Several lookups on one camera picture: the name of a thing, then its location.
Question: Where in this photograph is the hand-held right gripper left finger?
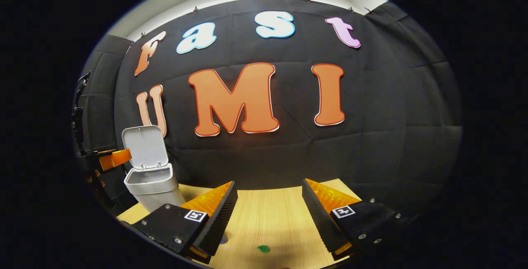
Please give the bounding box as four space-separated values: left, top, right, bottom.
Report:
131 180 239 265

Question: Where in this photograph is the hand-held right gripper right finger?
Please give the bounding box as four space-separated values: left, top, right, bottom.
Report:
302 178 420 261

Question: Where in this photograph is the white desktop garbage bin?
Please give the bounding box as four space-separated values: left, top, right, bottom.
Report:
121 125 186 213

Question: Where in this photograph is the wooden desktop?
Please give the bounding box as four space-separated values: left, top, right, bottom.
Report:
117 178 363 269

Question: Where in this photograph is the black backdrop cloth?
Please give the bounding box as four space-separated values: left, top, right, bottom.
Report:
74 0 463 216

